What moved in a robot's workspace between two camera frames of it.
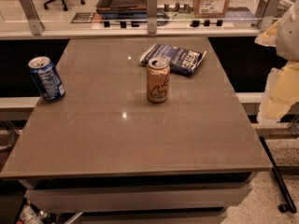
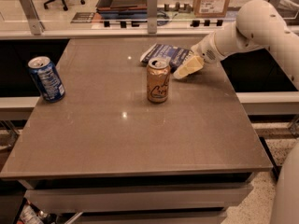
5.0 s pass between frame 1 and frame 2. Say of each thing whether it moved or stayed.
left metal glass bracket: stayed
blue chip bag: stayed
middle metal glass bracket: stayed
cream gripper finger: moved
